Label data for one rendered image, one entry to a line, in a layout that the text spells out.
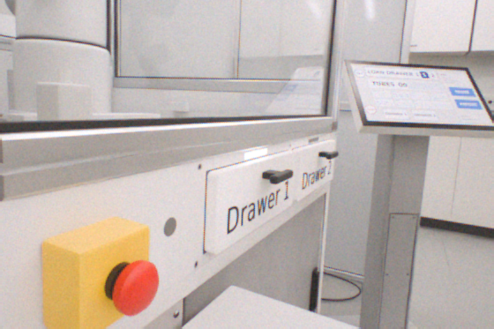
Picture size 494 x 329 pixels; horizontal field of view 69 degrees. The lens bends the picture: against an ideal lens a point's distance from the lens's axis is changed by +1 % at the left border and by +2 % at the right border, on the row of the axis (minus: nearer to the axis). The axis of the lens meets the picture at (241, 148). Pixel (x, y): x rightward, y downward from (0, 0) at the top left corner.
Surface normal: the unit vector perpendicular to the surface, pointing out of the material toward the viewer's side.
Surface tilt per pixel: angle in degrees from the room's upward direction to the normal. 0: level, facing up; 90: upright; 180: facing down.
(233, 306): 0
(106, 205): 90
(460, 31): 90
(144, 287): 87
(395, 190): 90
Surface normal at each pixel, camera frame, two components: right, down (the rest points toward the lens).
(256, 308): 0.05, -0.99
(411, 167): 0.14, 0.14
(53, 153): 0.88, 0.11
